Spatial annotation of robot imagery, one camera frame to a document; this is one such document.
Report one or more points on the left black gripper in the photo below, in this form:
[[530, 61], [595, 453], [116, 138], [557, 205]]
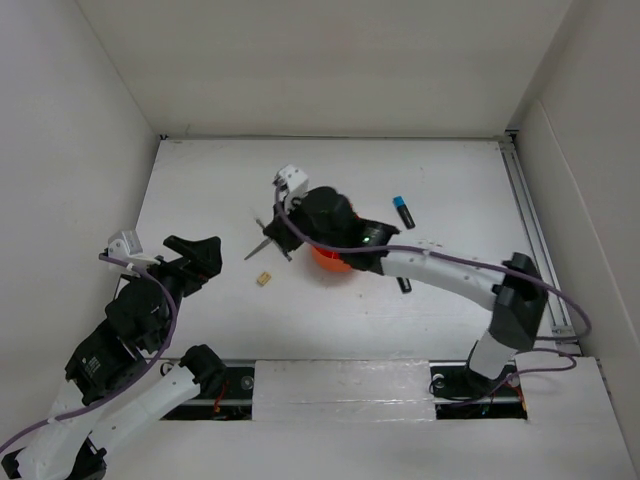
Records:
[[201, 260]]

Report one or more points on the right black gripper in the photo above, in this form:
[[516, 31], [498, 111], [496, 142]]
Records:
[[283, 233]]

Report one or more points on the black pen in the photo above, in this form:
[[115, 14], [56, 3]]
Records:
[[261, 224]]

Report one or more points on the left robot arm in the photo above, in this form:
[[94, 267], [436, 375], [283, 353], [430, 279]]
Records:
[[77, 439]]

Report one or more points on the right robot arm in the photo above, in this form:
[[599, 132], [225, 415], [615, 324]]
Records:
[[512, 292]]

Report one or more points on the small tan eraser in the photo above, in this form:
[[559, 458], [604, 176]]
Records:
[[263, 278]]

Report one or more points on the orange round compartment organizer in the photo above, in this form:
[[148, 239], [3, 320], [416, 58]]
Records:
[[329, 261]]

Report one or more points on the blue capped black highlighter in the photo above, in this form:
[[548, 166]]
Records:
[[403, 212]]

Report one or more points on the pink capped black highlighter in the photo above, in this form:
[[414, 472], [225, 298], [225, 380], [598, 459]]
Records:
[[404, 285]]

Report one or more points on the black handled scissors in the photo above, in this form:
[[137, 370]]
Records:
[[261, 246]]

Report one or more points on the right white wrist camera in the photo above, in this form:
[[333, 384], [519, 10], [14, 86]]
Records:
[[291, 183]]

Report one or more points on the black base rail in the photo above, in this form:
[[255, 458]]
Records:
[[354, 391]]

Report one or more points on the aluminium side rail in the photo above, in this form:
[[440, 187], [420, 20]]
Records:
[[560, 325]]

